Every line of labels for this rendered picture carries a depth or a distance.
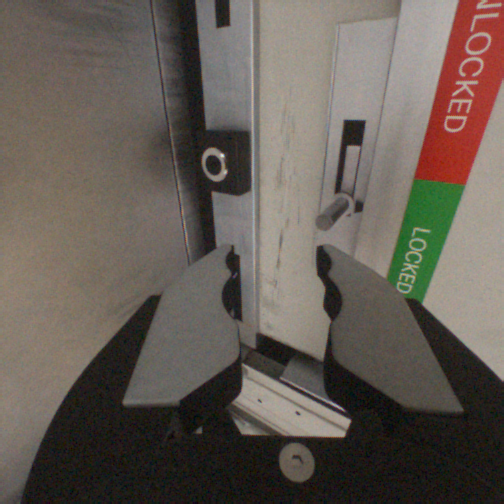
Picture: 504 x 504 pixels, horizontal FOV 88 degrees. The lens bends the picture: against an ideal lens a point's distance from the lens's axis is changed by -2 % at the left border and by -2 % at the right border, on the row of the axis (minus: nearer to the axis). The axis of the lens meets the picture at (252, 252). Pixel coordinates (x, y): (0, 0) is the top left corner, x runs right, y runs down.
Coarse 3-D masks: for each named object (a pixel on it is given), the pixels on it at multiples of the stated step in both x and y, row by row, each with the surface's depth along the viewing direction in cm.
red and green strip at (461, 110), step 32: (480, 0) 15; (480, 32) 16; (448, 64) 17; (480, 64) 17; (448, 96) 18; (480, 96) 17; (448, 128) 19; (480, 128) 18; (448, 160) 19; (416, 192) 21; (448, 192) 20; (416, 224) 22; (448, 224) 21; (416, 256) 24; (416, 288) 25
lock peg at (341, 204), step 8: (336, 200) 24; (344, 200) 24; (352, 200) 24; (328, 208) 22; (336, 208) 22; (344, 208) 23; (352, 208) 24; (360, 208) 24; (320, 216) 21; (328, 216) 21; (336, 216) 22; (320, 224) 21; (328, 224) 21
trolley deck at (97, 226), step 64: (0, 0) 15; (64, 0) 17; (128, 0) 20; (0, 64) 15; (64, 64) 18; (128, 64) 22; (0, 128) 16; (64, 128) 19; (128, 128) 23; (0, 192) 17; (64, 192) 20; (128, 192) 25; (0, 256) 18; (64, 256) 21; (128, 256) 27; (0, 320) 19; (64, 320) 23; (0, 384) 20; (64, 384) 24; (0, 448) 21
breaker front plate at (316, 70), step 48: (288, 0) 21; (336, 0) 19; (384, 0) 18; (288, 48) 22; (336, 48) 20; (384, 48) 19; (288, 96) 24; (336, 96) 22; (288, 144) 26; (336, 144) 23; (480, 144) 18; (288, 192) 28; (480, 192) 19; (288, 240) 30; (336, 240) 27; (480, 240) 21; (288, 288) 33; (432, 288) 24; (480, 288) 22; (288, 336) 37; (480, 336) 23
